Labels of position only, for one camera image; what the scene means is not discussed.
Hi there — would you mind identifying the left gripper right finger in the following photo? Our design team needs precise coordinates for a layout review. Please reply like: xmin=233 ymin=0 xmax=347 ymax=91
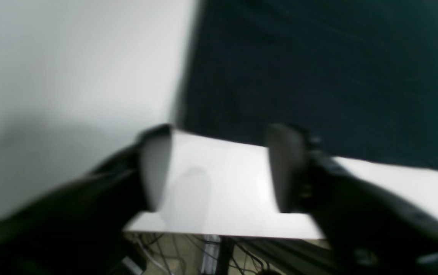
xmin=266 ymin=124 xmax=438 ymax=275

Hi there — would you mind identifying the black T-shirt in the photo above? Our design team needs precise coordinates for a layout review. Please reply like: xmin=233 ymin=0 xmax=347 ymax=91
xmin=182 ymin=0 xmax=438 ymax=170

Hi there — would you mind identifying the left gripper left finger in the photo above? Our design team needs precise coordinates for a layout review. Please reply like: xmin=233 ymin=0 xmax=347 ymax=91
xmin=0 ymin=124 xmax=172 ymax=275

